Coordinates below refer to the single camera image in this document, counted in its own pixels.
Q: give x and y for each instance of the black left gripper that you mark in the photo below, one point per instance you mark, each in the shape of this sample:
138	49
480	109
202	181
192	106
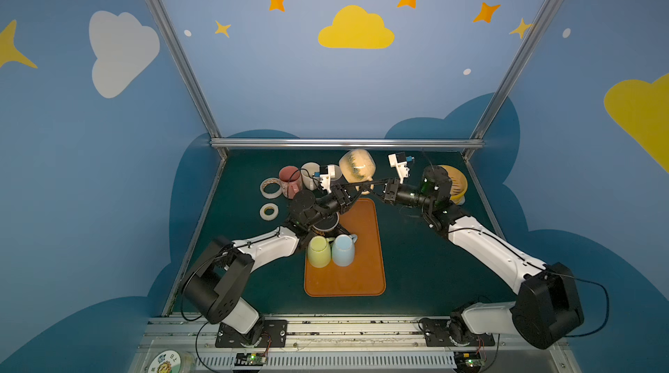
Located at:
341	194

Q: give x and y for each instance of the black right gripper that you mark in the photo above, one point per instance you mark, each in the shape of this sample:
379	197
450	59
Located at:
392	191

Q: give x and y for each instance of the beige ceramic teapot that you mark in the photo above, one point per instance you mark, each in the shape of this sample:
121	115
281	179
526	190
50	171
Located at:
357	166

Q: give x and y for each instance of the white ceramic mug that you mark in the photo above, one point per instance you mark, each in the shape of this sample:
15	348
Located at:
310	175

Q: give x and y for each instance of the pink ghost pattern mug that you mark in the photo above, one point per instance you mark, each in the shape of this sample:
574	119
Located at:
290	181

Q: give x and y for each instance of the purple ceramic mug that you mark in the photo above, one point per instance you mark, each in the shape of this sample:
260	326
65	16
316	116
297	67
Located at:
336	172

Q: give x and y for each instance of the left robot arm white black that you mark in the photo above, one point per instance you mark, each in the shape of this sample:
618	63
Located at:
214	285

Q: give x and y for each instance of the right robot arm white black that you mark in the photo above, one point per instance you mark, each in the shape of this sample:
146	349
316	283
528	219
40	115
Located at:
547	305

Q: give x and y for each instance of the black patterned mug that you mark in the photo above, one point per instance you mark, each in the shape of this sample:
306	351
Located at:
326	225

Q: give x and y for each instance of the light blue ceramic mug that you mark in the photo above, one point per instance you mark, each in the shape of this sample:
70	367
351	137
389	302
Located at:
343	250

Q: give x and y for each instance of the yellow-green ceramic mug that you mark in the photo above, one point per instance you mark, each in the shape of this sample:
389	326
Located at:
319	252

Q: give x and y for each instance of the yellow bamboo steamer basket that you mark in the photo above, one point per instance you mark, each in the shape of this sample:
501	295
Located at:
459	184

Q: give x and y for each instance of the small white tape roll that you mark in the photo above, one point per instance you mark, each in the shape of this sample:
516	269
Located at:
269	211

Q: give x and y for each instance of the large patterned tape roll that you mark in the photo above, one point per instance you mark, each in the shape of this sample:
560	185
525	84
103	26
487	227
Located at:
271	188

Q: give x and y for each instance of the orange rectangular tray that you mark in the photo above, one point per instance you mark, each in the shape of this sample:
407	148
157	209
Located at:
356	267

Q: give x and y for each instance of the right controller circuit board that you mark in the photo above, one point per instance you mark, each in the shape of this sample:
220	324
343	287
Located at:
467	362

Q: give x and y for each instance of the controller circuit board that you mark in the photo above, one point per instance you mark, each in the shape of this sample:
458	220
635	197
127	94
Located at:
251	360
467	362

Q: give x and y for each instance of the left controller circuit board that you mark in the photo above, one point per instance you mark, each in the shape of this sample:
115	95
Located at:
251	360

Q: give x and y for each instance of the round green white sticker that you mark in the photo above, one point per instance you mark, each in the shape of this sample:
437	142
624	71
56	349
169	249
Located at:
168	361

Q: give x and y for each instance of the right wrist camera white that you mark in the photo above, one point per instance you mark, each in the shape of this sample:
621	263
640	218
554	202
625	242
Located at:
401	163

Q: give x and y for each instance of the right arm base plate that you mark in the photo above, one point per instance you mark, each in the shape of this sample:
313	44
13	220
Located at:
448	333

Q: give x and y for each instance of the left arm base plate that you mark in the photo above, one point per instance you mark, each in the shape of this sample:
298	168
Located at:
272	333

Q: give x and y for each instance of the aluminium front rail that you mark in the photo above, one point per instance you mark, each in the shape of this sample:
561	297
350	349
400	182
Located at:
320	343

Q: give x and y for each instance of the aluminium frame right post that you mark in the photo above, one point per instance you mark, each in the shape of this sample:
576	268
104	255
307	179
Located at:
541	22

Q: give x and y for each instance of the aluminium frame post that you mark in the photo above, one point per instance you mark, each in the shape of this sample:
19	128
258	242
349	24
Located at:
178	54
541	22

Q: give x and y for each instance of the aluminium frame left post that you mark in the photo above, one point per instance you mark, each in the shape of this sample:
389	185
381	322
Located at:
178	54

